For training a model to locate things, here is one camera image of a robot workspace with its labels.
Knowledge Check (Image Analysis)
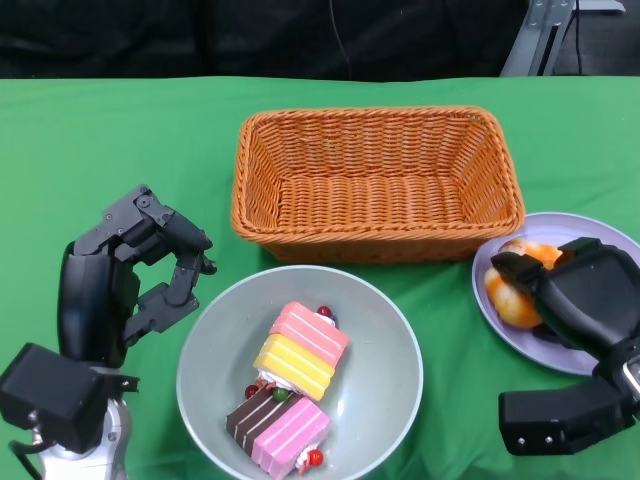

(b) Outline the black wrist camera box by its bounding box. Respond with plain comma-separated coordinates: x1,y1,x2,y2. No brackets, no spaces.
0,342,106,455
498,374,640,457

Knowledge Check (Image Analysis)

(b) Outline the grey-green round bowl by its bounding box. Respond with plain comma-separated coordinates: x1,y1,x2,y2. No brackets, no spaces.
175,264,425,480

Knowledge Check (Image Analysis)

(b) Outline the thin black cable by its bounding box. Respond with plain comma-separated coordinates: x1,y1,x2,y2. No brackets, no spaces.
573,0,586,75

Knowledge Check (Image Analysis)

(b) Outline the green tablecloth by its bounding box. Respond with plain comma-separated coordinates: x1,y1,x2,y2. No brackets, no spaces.
0,74,640,480

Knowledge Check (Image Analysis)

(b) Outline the grey metal stand frame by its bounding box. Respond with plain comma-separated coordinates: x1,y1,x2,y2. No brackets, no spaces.
499,0,631,78

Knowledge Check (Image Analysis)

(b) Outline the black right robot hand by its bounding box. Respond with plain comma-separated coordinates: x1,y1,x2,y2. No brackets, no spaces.
490,237,640,374

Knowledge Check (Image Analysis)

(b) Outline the white orange striped bun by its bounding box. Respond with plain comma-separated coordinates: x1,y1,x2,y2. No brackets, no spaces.
484,238,565,329

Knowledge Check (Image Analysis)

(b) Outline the brown pink layered cake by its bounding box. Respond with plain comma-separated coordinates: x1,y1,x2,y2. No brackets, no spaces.
224,387,332,480

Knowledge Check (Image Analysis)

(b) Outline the black backdrop cloth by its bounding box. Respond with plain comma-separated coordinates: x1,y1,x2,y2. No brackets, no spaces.
0,0,531,80

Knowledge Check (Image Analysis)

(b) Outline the orange wicker basket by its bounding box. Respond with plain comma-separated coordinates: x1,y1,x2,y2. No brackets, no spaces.
229,104,526,265

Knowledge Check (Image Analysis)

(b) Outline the white round plate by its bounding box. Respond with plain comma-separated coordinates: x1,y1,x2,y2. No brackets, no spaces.
470,212,640,376

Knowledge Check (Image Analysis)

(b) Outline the pink yellow layered cake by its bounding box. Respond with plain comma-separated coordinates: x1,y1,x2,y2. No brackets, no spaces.
253,301,351,403

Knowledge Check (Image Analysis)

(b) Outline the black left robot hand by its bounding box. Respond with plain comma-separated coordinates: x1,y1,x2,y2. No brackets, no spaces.
57,184,219,369

